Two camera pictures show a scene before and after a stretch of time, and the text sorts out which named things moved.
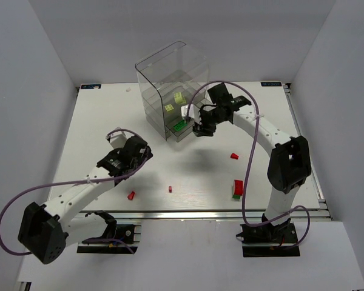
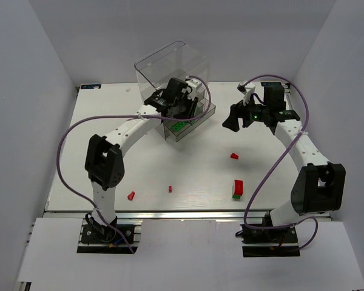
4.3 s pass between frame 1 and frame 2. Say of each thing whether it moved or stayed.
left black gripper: moved
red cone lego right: stayed
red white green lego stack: stayed
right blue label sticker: stayed
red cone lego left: stayed
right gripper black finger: moved
